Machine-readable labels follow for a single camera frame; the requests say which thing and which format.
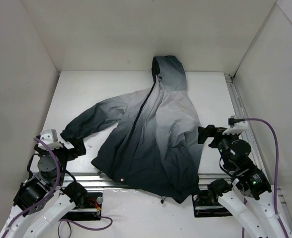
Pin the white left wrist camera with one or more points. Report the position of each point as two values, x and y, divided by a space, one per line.
50 138

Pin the aluminium rail table edge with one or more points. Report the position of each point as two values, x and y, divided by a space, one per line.
245 119
95 182

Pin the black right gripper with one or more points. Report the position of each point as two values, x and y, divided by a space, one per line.
214 136

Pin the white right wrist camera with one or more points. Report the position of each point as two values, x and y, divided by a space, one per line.
237 125

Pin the grey gradient hooded jacket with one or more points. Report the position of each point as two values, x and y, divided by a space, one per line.
154 142

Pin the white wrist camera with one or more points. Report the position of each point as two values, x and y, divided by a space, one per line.
237 125
50 138

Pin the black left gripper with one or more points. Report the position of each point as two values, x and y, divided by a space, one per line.
68 150

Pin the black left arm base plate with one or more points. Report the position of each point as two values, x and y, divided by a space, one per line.
90 210

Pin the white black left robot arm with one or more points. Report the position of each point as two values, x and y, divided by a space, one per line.
41 200

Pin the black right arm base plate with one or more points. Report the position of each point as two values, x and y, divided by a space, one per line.
203 207

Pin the aluminium rail front table edge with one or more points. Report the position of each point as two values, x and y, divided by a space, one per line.
95 182

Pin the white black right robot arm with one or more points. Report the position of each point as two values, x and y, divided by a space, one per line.
249 197

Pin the aluminium rail right table edge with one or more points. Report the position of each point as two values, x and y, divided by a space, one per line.
245 119

